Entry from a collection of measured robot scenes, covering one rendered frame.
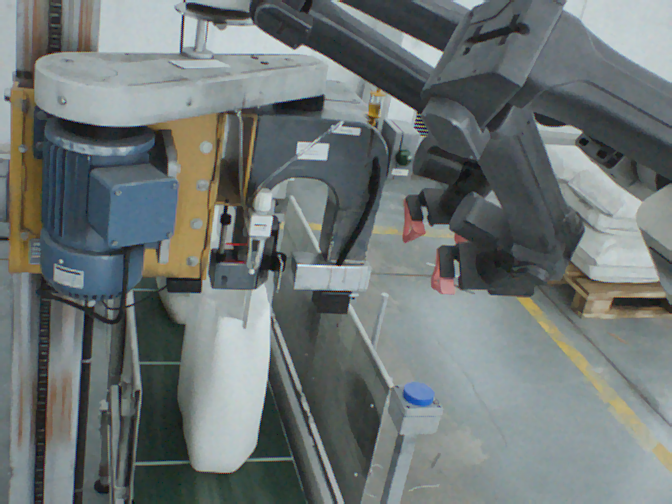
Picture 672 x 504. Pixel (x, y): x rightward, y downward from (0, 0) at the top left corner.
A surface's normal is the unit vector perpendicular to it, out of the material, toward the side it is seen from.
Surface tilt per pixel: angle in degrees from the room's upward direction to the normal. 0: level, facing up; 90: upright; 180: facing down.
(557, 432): 0
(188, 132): 90
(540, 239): 135
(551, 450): 0
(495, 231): 58
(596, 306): 89
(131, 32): 90
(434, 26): 110
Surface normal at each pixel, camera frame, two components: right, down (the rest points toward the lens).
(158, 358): 0.18, -0.89
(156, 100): 0.79, 0.38
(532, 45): 0.08, -0.13
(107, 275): 0.45, 0.47
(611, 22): 0.25, 0.45
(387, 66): -0.02, 0.70
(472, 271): 0.31, -0.29
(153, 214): 0.63, 0.43
